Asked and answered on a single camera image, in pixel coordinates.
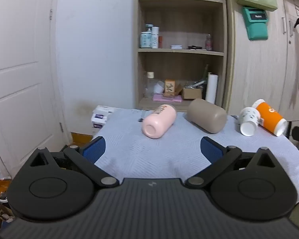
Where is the white door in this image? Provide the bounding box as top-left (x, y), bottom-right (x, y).
top-left (0, 0), bottom-right (73, 177)

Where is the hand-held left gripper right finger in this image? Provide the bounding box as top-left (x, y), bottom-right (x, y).
top-left (185, 136), bottom-right (277, 189)

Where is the white tube bottle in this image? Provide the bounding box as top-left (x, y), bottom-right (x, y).
top-left (151, 26), bottom-right (160, 49)

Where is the white paper roll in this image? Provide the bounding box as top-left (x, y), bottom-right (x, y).
top-left (205, 73), bottom-right (219, 104)

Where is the pale blue table cloth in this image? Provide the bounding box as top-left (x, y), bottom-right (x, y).
top-left (91, 108), bottom-right (299, 205)

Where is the teal and white bottle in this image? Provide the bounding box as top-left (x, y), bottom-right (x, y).
top-left (140, 24), bottom-right (153, 49)

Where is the clear bottle beige cap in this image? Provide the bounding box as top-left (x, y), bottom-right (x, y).
top-left (145, 71), bottom-right (155, 98)

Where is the beige wardrobe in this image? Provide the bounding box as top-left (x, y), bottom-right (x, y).
top-left (225, 0), bottom-right (299, 122)

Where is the white tissue pack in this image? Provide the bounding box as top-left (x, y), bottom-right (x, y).
top-left (91, 105), bottom-right (116, 135)

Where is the white printed paper cup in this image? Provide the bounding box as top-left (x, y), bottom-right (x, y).
top-left (239, 107), bottom-right (261, 137)

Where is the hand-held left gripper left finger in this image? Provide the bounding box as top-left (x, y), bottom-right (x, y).
top-left (29, 136), bottom-right (119, 188)

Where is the yellow box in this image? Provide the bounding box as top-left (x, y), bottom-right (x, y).
top-left (71, 132), bottom-right (93, 147)

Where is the orange paper cup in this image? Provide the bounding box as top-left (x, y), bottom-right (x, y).
top-left (252, 99), bottom-right (288, 137)

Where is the pink cup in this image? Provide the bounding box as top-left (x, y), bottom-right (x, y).
top-left (142, 104), bottom-right (177, 139)

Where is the taupe cup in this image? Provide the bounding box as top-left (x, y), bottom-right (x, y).
top-left (187, 98), bottom-right (228, 134)

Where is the pink flat box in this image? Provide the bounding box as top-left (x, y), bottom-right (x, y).
top-left (153, 94), bottom-right (183, 102)

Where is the wooden box with print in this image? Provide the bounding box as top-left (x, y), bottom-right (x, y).
top-left (164, 80), bottom-right (176, 97)

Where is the small cardboard box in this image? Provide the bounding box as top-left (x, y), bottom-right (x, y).
top-left (182, 87), bottom-right (203, 99)

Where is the teal bag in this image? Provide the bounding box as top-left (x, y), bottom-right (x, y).
top-left (242, 6), bottom-right (269, 41)

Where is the small white cup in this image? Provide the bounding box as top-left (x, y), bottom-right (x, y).
top-left (153, 81), bottom-right (165, 94)

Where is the wooden shelf unit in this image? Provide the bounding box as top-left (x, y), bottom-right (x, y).
top-left (135, 0), bottom-right (233, 112)

